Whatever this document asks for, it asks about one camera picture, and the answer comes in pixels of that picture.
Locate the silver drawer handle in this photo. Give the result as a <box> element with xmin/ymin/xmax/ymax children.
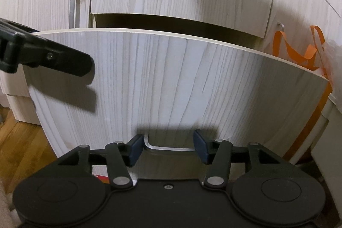
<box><xmin>143</xmin><ymin>133</ymin><xmax>197</xmax><ymax>152</ymax></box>

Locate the orange fabric bag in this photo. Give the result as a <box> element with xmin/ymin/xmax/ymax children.
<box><xmin>272</xmin><ymin>25</ymin><xmax>332</xmax><ymax>161</ymax></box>

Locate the translucent white plastic bag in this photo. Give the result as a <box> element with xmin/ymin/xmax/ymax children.
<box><xmin>322</xmin><ymin>40</ymin><xmax>341</xmax><ymax>103</ymax></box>

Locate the right cabinet door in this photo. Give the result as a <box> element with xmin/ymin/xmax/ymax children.
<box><xmin>262</xmin><ymin>0</ymin><xmax>342</xmax><ymax>58</ymax></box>

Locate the silver left door handle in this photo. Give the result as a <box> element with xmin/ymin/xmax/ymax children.
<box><xmin>69</xmin><ymin>0</ymin><xmax>80</xmax><ymax>29</ymax></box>

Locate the silver door handle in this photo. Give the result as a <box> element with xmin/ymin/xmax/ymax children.
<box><xmin>277</xmin><ymin>22</ymin><xmax>285</xmax><ymax>31</ymax></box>
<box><xmin>69</xmin><ymin>0</ymin><xmax>80</xmax><ymax>29</ymax></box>

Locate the silver right door handle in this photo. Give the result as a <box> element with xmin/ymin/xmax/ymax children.
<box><xmin>277</xmin><ymin>22</ymin><xmax>285</xmax><ymax>31</ymax></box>

